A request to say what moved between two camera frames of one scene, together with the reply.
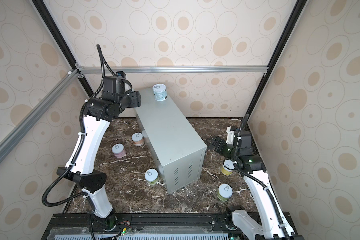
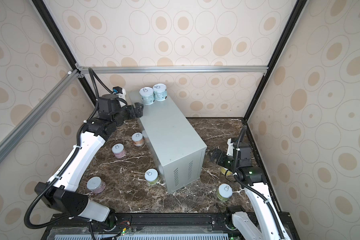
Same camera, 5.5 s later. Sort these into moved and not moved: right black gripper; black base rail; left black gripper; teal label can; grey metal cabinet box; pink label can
Moved: right black gripper; left black gripper
Not moved: grey metal cabinet box; black base rail; teal label can; pink label can
